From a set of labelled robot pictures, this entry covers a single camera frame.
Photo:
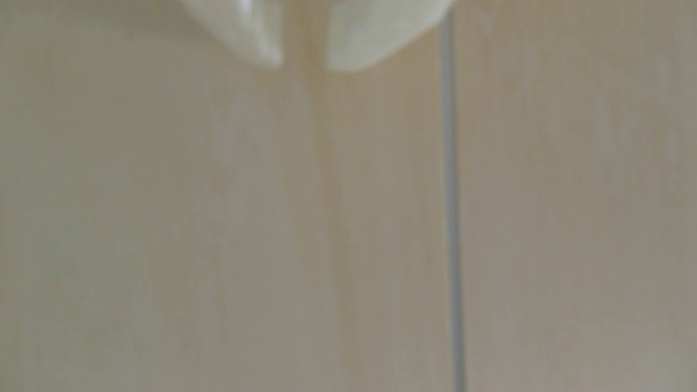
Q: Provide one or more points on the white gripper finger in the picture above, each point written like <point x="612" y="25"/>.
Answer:
<point x="250" y="27"/>
<point x="375" y="27"/>

